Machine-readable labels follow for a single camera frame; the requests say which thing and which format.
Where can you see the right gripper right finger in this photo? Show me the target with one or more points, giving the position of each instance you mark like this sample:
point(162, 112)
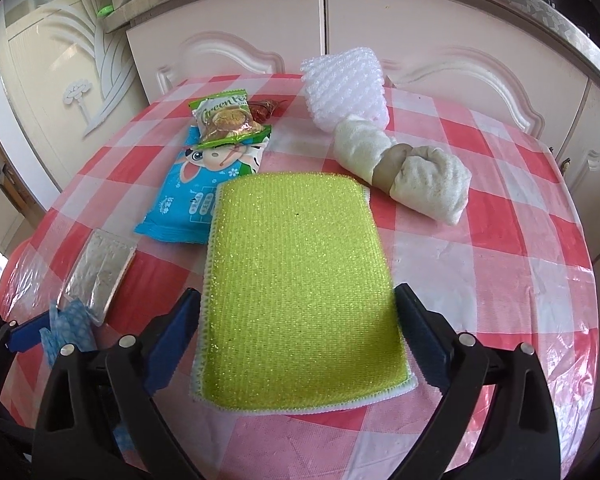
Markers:
point(519, 438)

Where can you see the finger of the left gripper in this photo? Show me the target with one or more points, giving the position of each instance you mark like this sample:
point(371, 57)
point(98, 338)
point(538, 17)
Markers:
point(27, 335)

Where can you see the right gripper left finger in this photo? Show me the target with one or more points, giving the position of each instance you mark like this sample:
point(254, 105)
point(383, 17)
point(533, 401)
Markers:
point(136, 367)

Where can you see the blue white knotted cloth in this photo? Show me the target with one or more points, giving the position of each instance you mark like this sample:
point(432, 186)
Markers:
point(69, 325)

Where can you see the silver foil pouch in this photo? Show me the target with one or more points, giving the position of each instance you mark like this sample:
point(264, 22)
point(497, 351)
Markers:
point(97, 273)

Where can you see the blue wet wipes pack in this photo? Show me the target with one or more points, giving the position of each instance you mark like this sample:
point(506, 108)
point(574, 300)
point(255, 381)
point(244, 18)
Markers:
point(183, 208)

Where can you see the yellow-green scouring sponge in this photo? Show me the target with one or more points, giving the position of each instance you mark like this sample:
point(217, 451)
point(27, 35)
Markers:
point(297, 311)

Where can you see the green snack packet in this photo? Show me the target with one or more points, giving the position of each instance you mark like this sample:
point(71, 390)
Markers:
point(224, 118)

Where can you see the red candy wrapper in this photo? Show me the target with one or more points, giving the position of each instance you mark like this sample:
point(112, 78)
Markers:
point(263, 110)

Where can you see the white foam fruit net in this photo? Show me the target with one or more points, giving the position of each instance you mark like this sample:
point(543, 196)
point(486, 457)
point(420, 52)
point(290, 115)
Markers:
point(348, 83)

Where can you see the white lower kitchen cabinets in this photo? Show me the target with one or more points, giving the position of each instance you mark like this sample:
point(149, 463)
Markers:
point(541, 76)

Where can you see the small green clip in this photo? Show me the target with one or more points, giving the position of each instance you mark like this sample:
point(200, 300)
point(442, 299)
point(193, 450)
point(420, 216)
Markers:
point(105, 11)

